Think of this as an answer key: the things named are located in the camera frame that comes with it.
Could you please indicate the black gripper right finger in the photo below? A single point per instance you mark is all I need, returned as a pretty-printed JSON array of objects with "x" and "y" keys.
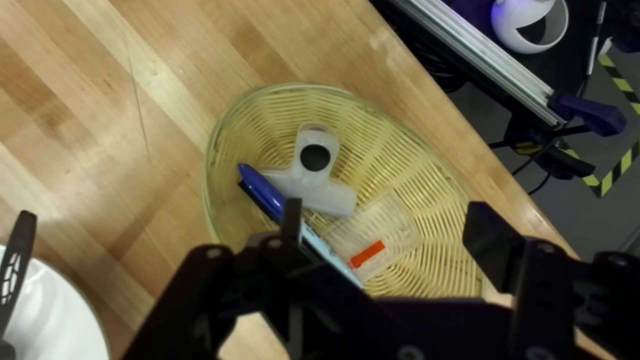
[{"x": 552, "y": 292}]

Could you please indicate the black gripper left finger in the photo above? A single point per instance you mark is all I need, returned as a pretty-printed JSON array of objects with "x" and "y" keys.
[{"x": 267, "y": 300}]

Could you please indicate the blue capped pen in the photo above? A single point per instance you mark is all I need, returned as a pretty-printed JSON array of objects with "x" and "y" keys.
[{"x": 267, "y": 193}]

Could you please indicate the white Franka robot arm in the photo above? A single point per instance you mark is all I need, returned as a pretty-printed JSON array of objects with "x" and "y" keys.
[{"x": 531, "y": 22}]

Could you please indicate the yellow woven basket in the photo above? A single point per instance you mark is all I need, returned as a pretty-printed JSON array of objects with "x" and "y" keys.
[{"x": 372, "y": 200}]

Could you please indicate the white ceramic bowl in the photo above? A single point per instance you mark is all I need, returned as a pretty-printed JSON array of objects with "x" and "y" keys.
[{"x": 47, "y": 312}]

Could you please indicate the black spoon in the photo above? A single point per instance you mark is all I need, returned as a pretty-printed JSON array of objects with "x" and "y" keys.
[{"x": 14, "y": 267}]

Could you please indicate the aluminium frame rail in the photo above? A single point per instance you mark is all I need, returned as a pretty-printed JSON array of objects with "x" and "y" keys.
[{"x": 486, "y": 62}]

